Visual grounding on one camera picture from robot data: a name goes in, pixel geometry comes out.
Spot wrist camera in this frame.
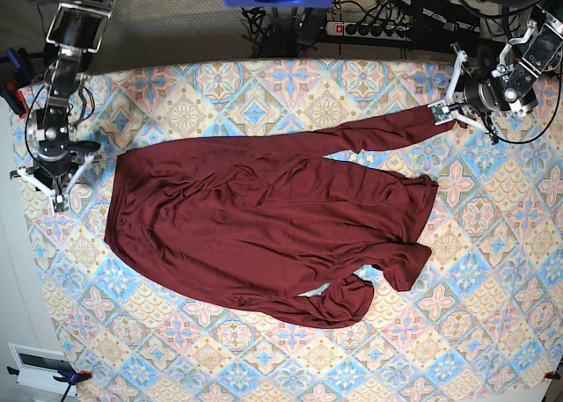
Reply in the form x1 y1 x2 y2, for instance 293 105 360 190
428 100 452 126
51 194 69 213

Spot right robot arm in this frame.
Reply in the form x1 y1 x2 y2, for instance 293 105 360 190
12 0 114 211

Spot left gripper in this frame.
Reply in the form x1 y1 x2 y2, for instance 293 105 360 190
443 43 496 134

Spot dark red t-shirt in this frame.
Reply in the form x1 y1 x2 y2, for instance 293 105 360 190
105 106 450 329

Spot lower right table clamp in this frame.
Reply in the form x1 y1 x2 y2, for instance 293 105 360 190
544 371 561 380

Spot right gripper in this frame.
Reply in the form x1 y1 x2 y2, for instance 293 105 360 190
10 141 100 200

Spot upper left table clamp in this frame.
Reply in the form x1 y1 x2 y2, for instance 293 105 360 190
1 48 33 118

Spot white wall outlet box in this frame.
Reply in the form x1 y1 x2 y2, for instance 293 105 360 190
8 343 72 395

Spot lower left table clamp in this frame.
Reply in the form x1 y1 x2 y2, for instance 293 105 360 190
6 367 92 401

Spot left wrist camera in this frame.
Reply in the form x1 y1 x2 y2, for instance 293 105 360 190
428 100 452 126

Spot patterned tablecloth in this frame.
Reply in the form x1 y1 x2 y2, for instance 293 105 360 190
19 60 562 401

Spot white power strip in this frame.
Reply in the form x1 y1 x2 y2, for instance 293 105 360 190
325 21 409 40

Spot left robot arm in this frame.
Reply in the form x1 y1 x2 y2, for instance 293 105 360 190
428 0 562 143

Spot table clamp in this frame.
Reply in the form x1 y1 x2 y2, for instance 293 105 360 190
6 367 92 401
1 48 33 118
544 371 561 380

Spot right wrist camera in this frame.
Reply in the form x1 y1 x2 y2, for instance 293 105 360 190
51 194 69 213

